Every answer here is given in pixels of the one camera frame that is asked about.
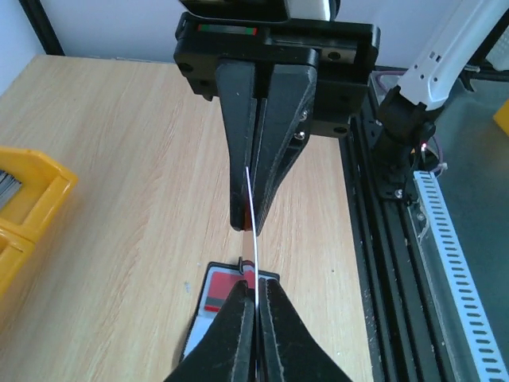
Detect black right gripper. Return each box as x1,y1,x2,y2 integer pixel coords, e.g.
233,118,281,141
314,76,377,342
174,13,381,234

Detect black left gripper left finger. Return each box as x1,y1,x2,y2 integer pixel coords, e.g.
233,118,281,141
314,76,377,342
166,281,255,382

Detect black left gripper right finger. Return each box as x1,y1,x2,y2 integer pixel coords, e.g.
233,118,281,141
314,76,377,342
258,279,351,381

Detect black leather card holder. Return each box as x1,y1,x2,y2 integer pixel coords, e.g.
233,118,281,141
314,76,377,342
181,257,282,363

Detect red VIP card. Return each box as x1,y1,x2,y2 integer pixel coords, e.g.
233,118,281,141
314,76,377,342
238,165,263,310

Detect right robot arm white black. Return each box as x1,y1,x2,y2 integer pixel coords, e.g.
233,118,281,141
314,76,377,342
174,1,508,232

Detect yellow bin with grey cards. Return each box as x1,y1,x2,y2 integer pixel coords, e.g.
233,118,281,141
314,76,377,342
1,146,78,295

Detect grey VIP card stack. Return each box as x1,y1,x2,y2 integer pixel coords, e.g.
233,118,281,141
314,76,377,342
0,170,22,209

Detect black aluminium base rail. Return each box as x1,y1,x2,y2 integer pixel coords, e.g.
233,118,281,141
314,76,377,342
339,76,476,381

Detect white slotted cable duct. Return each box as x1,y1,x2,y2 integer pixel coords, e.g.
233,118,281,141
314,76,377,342
408,171,508,381

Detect black frame post right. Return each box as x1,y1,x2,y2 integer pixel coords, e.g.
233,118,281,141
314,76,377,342
18,0,65,57

